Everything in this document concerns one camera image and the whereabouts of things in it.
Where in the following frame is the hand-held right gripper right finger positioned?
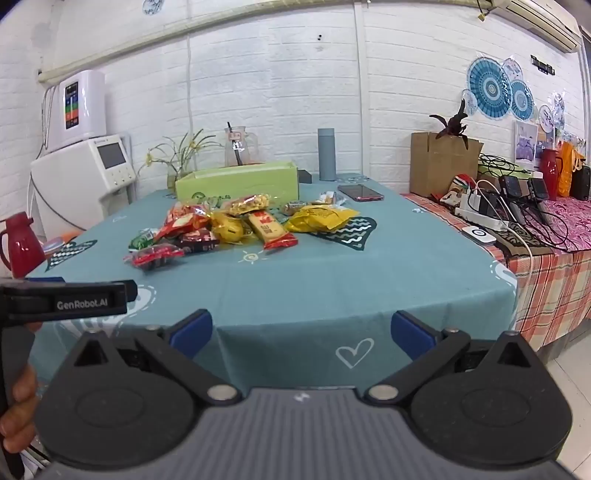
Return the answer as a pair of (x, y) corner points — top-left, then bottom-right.
(365, 311), (548, 407)

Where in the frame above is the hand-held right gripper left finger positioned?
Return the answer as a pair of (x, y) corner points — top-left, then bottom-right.
(69, 310), (243, 407)

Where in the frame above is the clear red snack packet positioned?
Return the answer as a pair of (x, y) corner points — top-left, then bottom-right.
(124, 244), (185, 269)

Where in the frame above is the green snack packet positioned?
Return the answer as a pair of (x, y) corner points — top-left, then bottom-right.
(129, 230), (160, 252)

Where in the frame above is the red and cream snack packet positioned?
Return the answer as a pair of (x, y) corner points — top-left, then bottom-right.
(154, 203), (214, 241)

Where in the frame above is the yellow serrated snack packet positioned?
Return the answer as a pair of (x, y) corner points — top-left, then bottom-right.
(210, 212), (247, 245)

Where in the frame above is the orange wafer bar packet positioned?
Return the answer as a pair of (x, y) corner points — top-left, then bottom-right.
(243, 210), (299, 251)

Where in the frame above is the gold candy packet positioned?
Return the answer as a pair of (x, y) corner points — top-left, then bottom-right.
(217, 193), (273, 217)

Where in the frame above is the large yellow snack bag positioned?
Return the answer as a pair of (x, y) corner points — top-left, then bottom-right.
(284, 204), (361, 234)

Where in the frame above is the light green cardboard box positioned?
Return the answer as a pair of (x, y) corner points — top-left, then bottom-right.
(174, 160), (300, 204)

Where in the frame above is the small pale snack packet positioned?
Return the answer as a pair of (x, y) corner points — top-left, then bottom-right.
(309, 190), (345, 206)

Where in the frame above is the person's left hand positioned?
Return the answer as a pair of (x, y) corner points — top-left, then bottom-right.
(0, 364), (40, 455)

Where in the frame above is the red thermos jug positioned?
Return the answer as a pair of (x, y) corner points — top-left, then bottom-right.
(0, 212), (47, 279)

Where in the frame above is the orchid plant in glass vase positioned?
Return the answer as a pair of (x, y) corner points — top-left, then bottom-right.
(145, 130), (225, 189)

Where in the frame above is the white water dispenser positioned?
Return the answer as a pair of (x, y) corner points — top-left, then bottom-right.
(30, 133), (138, 232)

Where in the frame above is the white power strip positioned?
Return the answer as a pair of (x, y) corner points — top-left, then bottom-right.
(454, 191), (509, 232)

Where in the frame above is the brown patterned mat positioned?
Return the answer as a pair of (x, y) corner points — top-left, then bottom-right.
(492, 222), (555, 264)

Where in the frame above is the plaid tablecloth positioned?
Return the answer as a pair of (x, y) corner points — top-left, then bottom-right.
(401, 191), (591, 349)

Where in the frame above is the red smartphone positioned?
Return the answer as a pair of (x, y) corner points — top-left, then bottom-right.
(337, 184), (385, 203)

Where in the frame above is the patterned cloth pouch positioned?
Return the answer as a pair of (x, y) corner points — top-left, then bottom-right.
(438, 174), (476, 206)

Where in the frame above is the brown cardboard box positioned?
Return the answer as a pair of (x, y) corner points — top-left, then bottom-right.
(409, 131), (485, 200)

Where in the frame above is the black electronic device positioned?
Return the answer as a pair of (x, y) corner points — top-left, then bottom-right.
(529, 176), (551, 202)
(501, 174), (523, 200)

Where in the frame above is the glass pitcher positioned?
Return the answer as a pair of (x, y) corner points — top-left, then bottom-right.
(224, 127), (258, 168)

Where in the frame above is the white water purifier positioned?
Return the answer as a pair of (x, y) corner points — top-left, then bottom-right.
(41, 70), (108, 154)

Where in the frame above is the grey thermos bottle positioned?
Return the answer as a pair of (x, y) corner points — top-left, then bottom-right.
(317, 128), (338, 182)

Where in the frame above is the pink patterned cloth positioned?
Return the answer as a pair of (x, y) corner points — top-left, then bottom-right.
(522, 196), (591, 252)

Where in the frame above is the red vase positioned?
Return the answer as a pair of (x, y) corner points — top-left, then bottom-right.
(540, 148), (563, 189)

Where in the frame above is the purple leaf plant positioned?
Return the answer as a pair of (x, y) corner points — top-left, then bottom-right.
(428, 98), (471, 149)

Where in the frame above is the orange bag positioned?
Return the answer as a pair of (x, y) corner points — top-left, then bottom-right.
(556, 141), (586, 198)

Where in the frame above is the tall black box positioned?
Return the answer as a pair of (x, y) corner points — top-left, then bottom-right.
(571, 165), (591, 200)

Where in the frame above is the small blue paper fan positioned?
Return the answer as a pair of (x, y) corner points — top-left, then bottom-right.
(508, 79), (536, 121)

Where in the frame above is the large blue paper fan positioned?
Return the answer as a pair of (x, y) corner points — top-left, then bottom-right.
(466, 56), (512, 120)

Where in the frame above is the pale blue paper fan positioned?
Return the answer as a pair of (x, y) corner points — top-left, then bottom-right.
(501, 56), (525, 86)

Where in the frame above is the white air conditioner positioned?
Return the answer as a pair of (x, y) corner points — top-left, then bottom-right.
(489, 0), (583, 52)

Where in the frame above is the white wireless charger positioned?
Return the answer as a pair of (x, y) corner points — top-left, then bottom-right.
(462, 225), (498, 246)

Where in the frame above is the white wall conduit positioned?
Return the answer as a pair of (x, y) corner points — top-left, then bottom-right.
(186, 34), (195, 139)

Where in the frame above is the wall picture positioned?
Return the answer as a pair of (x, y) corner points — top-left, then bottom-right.
(515, 120), (540, 162)

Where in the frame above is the white wall pipe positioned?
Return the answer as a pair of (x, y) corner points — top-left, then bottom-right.
(38, 0), (467, 84)

